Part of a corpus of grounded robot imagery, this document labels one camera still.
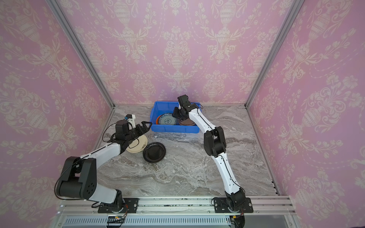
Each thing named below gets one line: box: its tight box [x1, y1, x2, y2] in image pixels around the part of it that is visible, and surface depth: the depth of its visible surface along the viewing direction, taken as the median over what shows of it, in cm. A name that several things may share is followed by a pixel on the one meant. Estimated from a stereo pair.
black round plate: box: [143, 141, 166, 163], surface depth 96 cm
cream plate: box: [125, 134, 148, 154], surface depth 94 cm
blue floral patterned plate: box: [158, 113, 177, 125], surface depth 111 cm
